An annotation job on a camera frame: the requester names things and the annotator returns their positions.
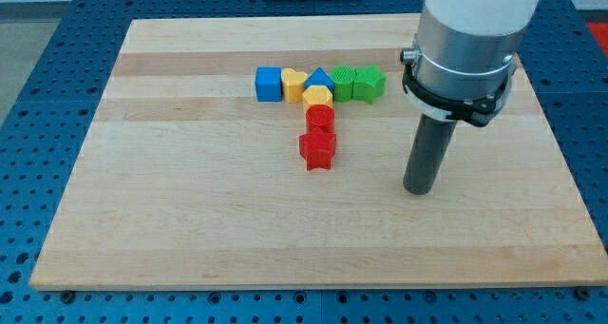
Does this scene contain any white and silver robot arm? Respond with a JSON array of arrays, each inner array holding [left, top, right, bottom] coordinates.
[[401, 0, 540, 127]]

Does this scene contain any yellow hexagon block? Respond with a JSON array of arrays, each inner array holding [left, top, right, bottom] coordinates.
[[302, 86, 333, 113]]

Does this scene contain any red star block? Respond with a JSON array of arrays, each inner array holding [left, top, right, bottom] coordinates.
[[299, 128, 337, 170]]

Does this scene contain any red cylinder block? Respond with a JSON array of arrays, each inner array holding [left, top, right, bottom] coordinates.
[[305, 105, 335, 133]]

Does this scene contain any yellow heart block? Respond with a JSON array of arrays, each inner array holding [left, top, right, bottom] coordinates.
[[281, 67, 309, 103]]

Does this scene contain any blue triangle block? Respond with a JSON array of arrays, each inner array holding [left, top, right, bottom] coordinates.
[[304, 67, 334, 92]]

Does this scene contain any blue cube block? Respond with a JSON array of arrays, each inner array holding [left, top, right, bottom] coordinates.
[[255, 67, 282, 102]]

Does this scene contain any green cylinder block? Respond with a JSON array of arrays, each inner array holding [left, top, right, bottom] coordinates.
[[330, 66, 356, 102]]

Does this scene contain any green star block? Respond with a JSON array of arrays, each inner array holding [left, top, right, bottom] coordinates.
[[352, 65, 387, 105]]

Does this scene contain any light wooden board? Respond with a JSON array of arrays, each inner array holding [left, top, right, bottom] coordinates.
[[30, 14, 607, 291]]

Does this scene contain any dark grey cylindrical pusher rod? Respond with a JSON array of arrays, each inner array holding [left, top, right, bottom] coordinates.
[[403, 114, 456, 195]]

